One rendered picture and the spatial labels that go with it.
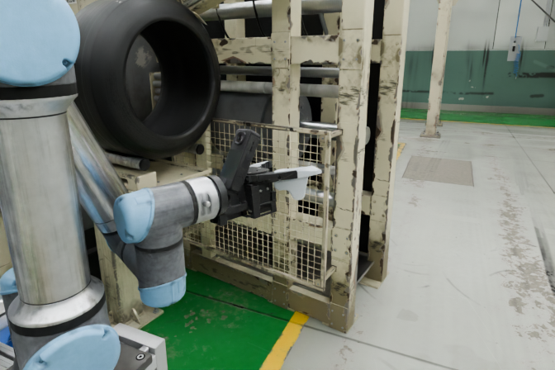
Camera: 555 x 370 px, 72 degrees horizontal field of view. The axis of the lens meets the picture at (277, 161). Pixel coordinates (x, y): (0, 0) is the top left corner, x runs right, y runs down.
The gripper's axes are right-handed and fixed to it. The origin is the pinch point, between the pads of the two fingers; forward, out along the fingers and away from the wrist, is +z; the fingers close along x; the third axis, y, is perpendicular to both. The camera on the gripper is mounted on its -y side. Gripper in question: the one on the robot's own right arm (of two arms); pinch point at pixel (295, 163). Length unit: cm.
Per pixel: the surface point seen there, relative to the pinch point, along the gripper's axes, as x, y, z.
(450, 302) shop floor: -36, 103, 135
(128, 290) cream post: -126, 72, -2
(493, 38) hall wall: -320, -103, 917
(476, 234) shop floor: -62, 99, 229
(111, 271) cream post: -125, 59, -8
